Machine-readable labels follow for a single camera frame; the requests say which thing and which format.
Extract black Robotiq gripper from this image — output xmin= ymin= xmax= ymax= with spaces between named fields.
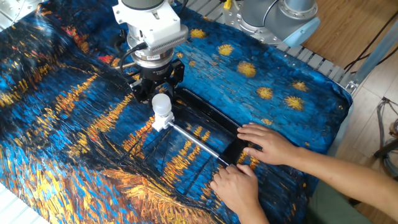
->
xmin=128 ymin=58 xmax=186 ymax=105

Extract white light bulb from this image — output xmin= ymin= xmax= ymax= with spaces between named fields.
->
xmin=151 ymin=93 xmax=173 ymax=118

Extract black C-clamp with silver screw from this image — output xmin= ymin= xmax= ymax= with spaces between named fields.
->
xmin=167 ymin=87 xmax=250 ymax=168

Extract person's left forearm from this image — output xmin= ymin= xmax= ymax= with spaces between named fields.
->
xmin=238 ymin=207 xmax=271 ymax=224

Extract person's right forearm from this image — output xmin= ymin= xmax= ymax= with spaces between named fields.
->
xmin=290 ymin=147 xmax=398 ymax=222

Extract person's right hand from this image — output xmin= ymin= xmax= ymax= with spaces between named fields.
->
xmin=236 ymin=122 xmax=302 ymax=167

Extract person's left hand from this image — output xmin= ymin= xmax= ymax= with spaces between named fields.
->
xmin=209 ymin=164 xmax=262 ymax=218

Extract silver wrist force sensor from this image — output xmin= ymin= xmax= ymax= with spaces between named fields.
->
xmin=126 ymin=24 xmax=176 ymax=69

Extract white vented wrist housing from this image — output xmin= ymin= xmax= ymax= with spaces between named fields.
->
xmin=111 ymin=0 xmax=190 ymax=57

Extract starry night painting tablecloth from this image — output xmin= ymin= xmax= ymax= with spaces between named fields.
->
xmin=0 ymin=0 xmax=354 ymax=224

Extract green trousers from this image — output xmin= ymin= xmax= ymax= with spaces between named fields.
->
xmin=306 ymin=180 xmax=374 ymax=224

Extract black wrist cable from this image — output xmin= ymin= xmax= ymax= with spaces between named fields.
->
xmin=113 ymin=29 xmax=149 ymax=76

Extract black floor cable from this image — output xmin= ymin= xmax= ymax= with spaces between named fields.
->
xmin=343 ymin=9 xmax=398 ymax=75

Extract aluminium frame bar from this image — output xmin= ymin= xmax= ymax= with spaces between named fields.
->
xmin=338 ymin=18 xmax=398 ymax=97

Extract grey hose bundle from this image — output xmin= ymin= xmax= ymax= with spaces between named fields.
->
xmin=374 ymin=96 xmax=398 ymax=178

